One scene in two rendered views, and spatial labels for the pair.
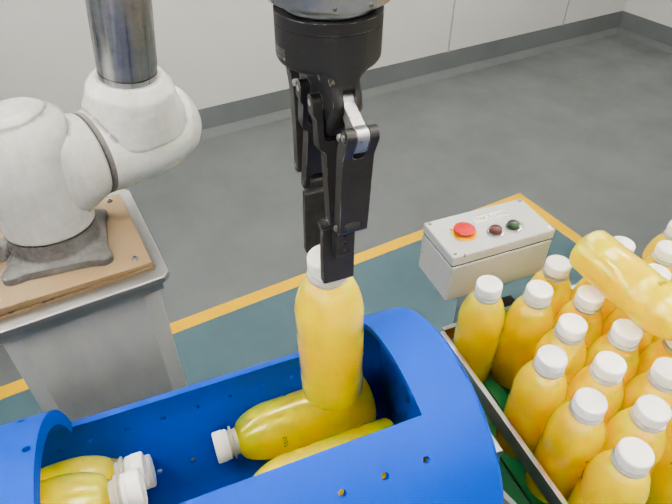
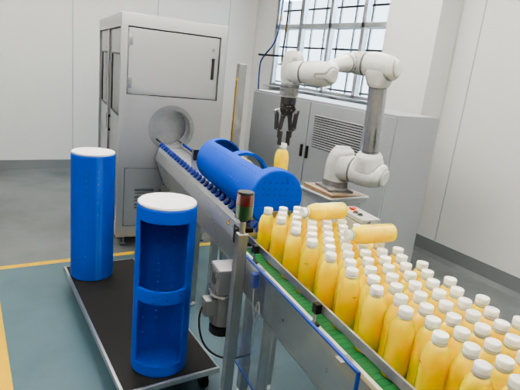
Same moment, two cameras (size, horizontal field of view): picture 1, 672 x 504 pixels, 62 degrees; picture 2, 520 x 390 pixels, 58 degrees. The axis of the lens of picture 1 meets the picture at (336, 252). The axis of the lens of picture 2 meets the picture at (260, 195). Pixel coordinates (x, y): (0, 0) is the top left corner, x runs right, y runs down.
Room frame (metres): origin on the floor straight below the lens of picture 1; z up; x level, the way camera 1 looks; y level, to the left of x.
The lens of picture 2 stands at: (0.15, -2.29, 1.69)
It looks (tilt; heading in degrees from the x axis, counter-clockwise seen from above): 15 degrees down; 86
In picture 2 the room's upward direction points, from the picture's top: 6 degrees clockwise
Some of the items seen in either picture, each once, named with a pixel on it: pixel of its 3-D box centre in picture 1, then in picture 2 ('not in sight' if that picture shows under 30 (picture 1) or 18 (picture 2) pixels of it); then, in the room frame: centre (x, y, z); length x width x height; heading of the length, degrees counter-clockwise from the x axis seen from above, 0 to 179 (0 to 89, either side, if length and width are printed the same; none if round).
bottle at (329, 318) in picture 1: (330, 333); (280, 165); (0.40, 0.01, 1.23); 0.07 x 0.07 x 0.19
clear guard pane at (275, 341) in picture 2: not in sight; (281, 364); (0.39, -0.87, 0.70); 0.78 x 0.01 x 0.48; 112
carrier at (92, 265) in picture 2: not in sight; (92, 214); (-0.77, 0.85, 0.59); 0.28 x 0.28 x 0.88
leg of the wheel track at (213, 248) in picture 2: not in sight; (212, 262); (0.08, 0.82, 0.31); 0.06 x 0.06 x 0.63; 22
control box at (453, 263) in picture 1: (484, 247); (357, 223); (0.75, -0.26, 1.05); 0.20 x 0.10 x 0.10; 112
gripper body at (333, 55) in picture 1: (328, 67); (287, 106); (0.39, 0.01, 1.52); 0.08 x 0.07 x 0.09; 22
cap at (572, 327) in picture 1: (571, 327); not in sight; (0.52, -0.33, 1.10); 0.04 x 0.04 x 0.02
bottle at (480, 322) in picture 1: (477, 332); not in sight; (0.60, -0.23, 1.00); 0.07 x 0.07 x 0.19
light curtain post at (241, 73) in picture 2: not in sight; (231, 175); (0.16, 1.33, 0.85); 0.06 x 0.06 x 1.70; 22
